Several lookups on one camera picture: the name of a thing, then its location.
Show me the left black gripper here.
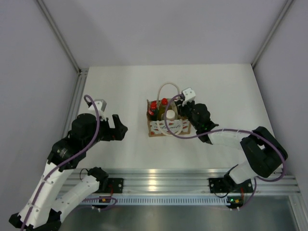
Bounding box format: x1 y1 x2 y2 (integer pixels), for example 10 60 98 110
83 114 128 150

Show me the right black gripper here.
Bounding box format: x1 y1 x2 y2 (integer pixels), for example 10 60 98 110
175 99 201 130

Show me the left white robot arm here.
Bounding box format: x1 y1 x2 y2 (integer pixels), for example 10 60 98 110
9 113 128 231

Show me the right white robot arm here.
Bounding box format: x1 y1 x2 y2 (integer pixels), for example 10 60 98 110
175 100 288 192

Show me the burlap watermelon canvas bag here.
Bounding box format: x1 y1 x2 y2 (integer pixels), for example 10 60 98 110
146 82 191 137

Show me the yellow red-capped bottle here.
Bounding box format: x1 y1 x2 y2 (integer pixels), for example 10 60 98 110
157 98 172 121

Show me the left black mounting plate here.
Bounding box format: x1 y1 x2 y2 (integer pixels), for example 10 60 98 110
106 178 124 194

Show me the black mounting plate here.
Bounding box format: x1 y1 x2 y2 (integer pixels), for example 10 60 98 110
208 178 229 194
106 178 124 194

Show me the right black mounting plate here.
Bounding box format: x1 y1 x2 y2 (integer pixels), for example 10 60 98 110
208 178 229 194

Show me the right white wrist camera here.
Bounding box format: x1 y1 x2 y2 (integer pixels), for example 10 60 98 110
181 87 196 106

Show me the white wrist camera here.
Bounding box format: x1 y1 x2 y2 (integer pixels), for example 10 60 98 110
88 99 107 121
181 87 196 106

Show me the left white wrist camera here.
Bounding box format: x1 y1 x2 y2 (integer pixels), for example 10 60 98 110
88 99 107 121

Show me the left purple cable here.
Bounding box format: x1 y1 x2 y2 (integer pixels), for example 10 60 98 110
20 95 118 231

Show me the purple cable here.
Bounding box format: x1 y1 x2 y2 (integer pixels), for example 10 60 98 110
164 93 287 210
20 95 118 231

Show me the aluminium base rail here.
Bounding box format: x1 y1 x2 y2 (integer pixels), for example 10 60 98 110
37 168 301 195

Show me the left aluminium frame post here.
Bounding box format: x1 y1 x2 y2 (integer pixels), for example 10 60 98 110
34 0 89 137

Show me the aluminium frame post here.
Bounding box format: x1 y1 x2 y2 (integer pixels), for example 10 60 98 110
251 0 295 69
34 0 89 137

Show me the white slotted cable duct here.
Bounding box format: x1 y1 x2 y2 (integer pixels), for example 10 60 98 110
80 195 240 205

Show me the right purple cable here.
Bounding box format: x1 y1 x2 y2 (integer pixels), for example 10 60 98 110
164 93 287 210

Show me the right aluminium frame post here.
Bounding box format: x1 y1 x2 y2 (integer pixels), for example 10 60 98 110
251 0 295 69

